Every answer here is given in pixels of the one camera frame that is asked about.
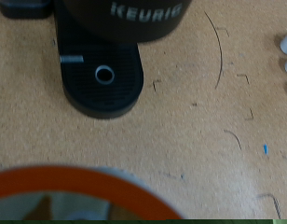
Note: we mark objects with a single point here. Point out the black Keurig coffee machine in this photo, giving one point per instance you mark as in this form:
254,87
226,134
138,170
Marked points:
100,90

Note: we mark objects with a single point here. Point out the orange-rimmed coffee pod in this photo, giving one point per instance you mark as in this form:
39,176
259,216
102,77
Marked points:
72,183

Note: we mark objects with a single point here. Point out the clear water reservoir black lid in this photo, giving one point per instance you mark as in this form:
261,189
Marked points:
25,9

